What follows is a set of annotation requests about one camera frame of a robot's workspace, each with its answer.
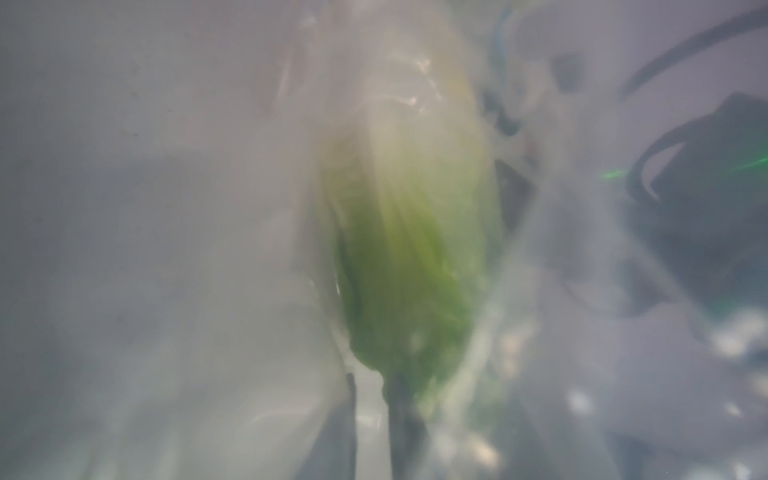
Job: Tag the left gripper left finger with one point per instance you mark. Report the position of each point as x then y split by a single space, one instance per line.
334 454

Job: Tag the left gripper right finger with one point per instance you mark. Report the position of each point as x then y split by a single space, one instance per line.
407 430

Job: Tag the chinese cabbage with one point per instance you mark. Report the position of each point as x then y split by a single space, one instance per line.
413 214

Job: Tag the clear zip-top bag blue seal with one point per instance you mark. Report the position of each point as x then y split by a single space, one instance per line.
169 301

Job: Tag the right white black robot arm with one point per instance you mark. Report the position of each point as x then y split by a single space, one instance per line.
700 204

